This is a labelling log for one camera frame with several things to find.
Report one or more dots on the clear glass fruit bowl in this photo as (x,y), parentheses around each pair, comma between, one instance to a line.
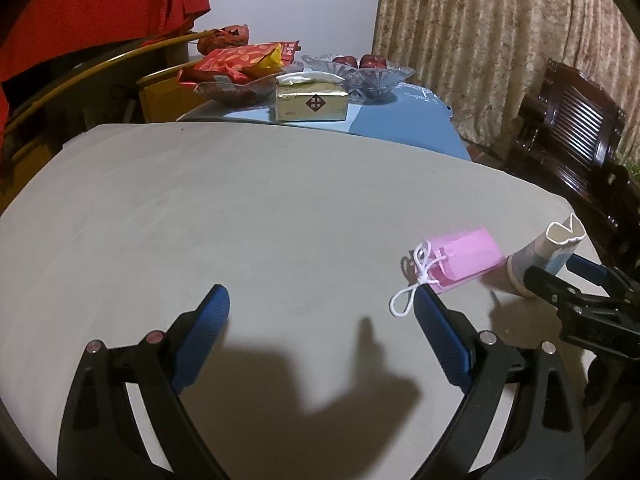
(375,82)

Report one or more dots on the red hanging cloth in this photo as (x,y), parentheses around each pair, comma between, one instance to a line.
(100,5)

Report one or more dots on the clear glass snack plate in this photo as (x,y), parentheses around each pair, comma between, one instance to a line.
(235,92)

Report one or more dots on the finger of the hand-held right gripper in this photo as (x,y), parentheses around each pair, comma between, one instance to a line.
(547,284)
(595,272)

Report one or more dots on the white paper cup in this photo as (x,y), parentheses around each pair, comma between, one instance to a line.
(560,240)

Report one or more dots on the dark wooden armchair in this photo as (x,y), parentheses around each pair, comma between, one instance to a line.
(570,135)

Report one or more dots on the beige patterned curtain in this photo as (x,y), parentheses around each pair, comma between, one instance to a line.
(475,50)

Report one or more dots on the red apple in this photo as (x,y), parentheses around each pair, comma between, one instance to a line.
(345,61)
(374,61)

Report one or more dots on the gold tissue box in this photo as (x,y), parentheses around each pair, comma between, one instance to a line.
(310,102)

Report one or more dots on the red spotted snack bag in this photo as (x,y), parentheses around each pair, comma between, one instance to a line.
(235,60)

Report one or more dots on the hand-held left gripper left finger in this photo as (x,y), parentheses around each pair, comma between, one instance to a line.
(200,340)

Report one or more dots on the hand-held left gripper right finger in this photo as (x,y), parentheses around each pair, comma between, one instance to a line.
(445,335)

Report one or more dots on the pink face mask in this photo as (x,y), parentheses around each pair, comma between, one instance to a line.
(465,260)

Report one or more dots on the light wooden chair frame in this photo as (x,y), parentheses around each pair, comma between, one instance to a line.
(75,72)

